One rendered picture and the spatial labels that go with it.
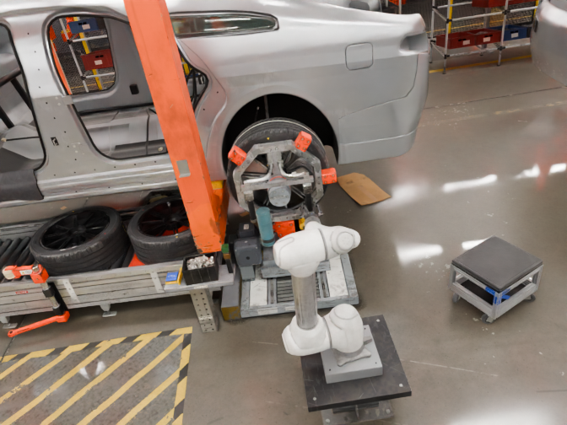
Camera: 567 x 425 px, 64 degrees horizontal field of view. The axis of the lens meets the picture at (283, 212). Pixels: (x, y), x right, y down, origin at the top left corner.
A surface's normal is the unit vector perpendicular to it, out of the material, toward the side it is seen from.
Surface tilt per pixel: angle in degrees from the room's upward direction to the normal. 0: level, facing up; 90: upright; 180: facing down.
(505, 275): 0
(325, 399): 0
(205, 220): 90
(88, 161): 92
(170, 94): 90
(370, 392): 0
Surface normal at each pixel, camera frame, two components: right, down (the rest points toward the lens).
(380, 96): 0.04, 0.55
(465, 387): -0.13, -0.83
